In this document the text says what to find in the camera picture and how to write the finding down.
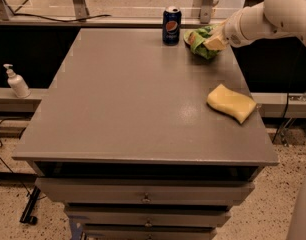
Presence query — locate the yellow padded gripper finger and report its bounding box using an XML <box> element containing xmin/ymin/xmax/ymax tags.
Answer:
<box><xmin>204</xmin><ymin>35</ymin><xmax>228</xmax><ymax>51</ymax></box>
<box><xmin>210</xmin><ymin>21</ymin><xmax>226</xmax><ymax>35</ymax></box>

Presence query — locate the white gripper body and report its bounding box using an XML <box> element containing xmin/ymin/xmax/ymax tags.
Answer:
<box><xmin>223</xmin><ymin>9</ymin><xmax>253</xmax><ymax>48</ymax></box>

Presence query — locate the green rice chip bag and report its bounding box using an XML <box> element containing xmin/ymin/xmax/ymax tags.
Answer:
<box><xmin>183</xmin><ymin>25</ymin><xmax>220</xmax><ymax>60</ymax></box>

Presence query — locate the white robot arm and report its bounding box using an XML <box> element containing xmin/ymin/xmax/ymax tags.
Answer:
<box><xmin>203</xmin><ymin>0</ymin><xmax>306</xmax><ymax>50</ymax></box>

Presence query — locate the blue pepsi can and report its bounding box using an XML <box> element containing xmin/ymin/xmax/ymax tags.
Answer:
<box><xmin>162</xmin><ymin>6</ymin><xmax>182</xmax><ymax>45</ymax></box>

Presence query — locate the yellow sponge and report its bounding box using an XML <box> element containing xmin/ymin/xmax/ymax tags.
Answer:
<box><xmin>206</xmin><ymin>84</ymin><xmax>256</xmax><ymax>124</ymax></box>

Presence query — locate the grey drawer cabinet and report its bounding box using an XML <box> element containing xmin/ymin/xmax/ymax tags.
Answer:
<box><xmin>14</xmin><ymin>28</ymin><xmax>278</xmax><ymax>240</ymax></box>

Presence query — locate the white pump bottle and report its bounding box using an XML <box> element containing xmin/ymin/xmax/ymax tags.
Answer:
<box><xmin>4</xmin><ymin>64</ymin><xmax>31</xmax><ymax>98</ymax></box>

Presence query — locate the black cable on ledge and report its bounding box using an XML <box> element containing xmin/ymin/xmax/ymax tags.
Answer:
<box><xmin>13</xmin><ymin>13</ymin><xmax>112</xmax><ymax>23</ymax></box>

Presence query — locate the black floor cable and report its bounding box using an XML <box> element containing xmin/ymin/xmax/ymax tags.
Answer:
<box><xmin>0</xmin><ymin>117</ymin><xmax>32</xmax><ymax>198</ymax></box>

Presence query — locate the black floor bracket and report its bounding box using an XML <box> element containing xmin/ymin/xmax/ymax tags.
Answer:
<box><xmin>20</xmin><ymin>187</ymin><xmax>41</xmax><ymax>225</ymax></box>

